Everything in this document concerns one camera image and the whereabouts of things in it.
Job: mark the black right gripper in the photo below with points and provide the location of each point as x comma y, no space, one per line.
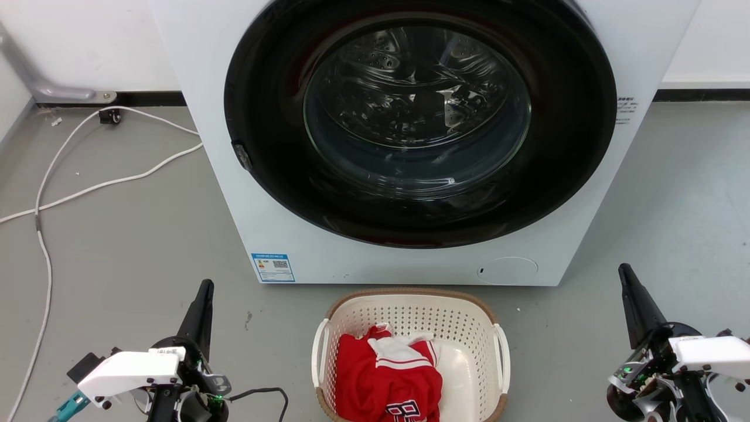
650,375

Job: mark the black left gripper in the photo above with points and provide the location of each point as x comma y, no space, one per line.
202,387

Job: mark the white plastic laundry basket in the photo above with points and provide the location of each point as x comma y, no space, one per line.
469,328

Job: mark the blue energy label sticker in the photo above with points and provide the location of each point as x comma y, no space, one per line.
272,268

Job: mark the round white drain filter cover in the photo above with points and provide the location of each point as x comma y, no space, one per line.
507,271

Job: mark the teal plastic clip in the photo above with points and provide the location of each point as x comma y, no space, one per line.
70,407

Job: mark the black round washer door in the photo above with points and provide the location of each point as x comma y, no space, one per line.
269,176

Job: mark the red and white jersey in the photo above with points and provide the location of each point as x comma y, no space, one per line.
375,387

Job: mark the small printed text sticker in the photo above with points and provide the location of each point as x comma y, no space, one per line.
626,110

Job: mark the white front-load washing machine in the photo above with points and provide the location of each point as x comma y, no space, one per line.
199,70

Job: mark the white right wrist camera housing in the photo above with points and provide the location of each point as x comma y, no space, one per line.
712,353

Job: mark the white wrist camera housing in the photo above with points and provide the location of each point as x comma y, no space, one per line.
712,353
129,370

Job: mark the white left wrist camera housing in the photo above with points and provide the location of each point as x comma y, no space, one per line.
129,370

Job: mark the grey wall pipe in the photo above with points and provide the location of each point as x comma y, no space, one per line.
23,73

